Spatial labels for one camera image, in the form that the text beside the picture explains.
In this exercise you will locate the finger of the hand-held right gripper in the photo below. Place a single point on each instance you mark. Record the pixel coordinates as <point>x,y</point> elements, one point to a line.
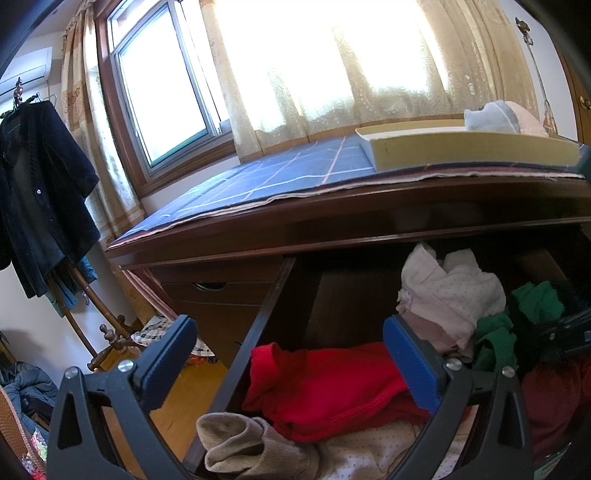
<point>568,337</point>

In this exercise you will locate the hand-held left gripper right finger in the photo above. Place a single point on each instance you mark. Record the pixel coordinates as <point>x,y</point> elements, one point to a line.
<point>411,369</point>

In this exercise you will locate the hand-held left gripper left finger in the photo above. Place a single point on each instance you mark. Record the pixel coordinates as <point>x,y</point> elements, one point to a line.
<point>168,364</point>

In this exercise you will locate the green underwear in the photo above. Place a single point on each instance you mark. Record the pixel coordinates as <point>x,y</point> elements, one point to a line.
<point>538,300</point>

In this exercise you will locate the dark red garment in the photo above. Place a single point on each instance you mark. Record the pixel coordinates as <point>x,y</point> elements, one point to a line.
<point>558,406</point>

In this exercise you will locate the pink white dotted underwear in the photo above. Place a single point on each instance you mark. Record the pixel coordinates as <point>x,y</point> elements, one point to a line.
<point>452,295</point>

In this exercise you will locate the white dotted garment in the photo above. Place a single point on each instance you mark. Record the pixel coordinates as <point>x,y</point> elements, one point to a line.
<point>369,454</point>

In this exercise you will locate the wide wooden drawer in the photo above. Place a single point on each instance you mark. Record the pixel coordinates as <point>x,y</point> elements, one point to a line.
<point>341,300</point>

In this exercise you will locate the beige sock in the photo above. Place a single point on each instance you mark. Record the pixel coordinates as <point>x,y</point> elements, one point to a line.
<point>249,447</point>

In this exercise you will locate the shallow cardboard box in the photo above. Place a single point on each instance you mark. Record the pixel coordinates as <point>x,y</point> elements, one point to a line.
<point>461,147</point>

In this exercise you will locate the pale pink underwear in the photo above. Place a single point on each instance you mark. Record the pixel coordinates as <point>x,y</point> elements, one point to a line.
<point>528,122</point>

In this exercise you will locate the grey white underwear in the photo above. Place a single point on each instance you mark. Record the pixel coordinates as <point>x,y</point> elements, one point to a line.
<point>489,117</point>

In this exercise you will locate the small wooden drawer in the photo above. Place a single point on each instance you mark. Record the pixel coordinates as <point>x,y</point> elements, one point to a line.
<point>217,327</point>
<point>240,288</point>

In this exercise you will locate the red plastic bag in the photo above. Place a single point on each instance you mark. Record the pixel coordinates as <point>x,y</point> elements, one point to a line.
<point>201,358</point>

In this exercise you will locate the checkered cloth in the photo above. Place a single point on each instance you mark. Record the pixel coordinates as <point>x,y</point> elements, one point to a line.
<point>152,330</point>

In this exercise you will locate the wooden coat rack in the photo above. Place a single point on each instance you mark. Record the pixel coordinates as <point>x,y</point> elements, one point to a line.
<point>111,344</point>

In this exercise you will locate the pink striped cloth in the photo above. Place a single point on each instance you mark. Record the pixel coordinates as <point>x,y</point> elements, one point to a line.
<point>147,286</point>

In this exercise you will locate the teal garment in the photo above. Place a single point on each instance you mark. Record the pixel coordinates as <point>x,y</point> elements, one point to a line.
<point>69,300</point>

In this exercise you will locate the blue padded jacket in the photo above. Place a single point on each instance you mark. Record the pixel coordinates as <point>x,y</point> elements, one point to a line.
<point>27,383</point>

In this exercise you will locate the floral cloth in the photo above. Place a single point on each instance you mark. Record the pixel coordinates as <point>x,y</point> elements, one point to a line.
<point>39,452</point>

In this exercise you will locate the dark wooden dresser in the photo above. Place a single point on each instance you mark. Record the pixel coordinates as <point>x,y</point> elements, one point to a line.
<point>323,217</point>

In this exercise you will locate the wooden door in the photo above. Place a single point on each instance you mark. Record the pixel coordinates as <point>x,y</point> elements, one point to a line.
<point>577,124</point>

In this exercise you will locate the dark hanging jacket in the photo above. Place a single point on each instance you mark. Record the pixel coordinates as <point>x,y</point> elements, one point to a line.
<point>41,194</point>

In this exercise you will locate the blue plaid cloth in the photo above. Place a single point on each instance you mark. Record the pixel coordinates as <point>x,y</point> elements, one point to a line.
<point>277,170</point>

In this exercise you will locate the brass door knob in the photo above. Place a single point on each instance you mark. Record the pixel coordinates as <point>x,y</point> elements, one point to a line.
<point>585,102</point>

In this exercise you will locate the beige patterned curtain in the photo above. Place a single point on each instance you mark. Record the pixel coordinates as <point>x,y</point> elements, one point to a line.
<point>277,115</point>

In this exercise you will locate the narrow beige side curtain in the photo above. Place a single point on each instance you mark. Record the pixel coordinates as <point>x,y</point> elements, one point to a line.
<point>76,83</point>

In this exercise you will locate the brass curtain hook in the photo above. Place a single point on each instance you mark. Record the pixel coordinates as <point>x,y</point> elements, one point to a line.
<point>524,27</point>

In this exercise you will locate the white air conditioner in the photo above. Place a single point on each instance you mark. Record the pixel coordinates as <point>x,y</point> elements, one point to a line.
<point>27,69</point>

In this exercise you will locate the window with brown frame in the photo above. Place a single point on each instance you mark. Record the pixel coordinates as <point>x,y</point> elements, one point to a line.
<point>161,92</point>

